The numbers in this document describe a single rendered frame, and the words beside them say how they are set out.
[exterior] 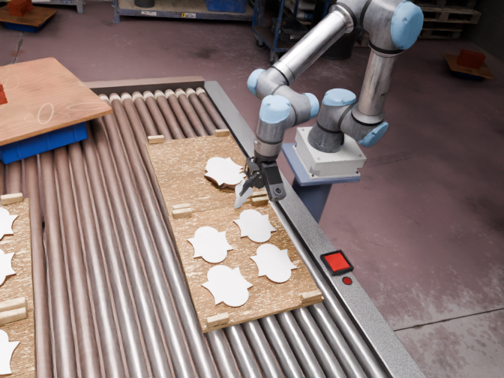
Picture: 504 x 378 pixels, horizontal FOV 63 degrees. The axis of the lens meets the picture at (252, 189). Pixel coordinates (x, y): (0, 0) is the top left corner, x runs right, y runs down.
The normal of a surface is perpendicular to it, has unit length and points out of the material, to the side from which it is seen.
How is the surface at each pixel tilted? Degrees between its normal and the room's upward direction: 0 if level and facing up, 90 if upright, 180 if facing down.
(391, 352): 0
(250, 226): 0
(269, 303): 0
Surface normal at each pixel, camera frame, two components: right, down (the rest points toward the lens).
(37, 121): 0.14, -0.75
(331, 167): 0.26, 0.66
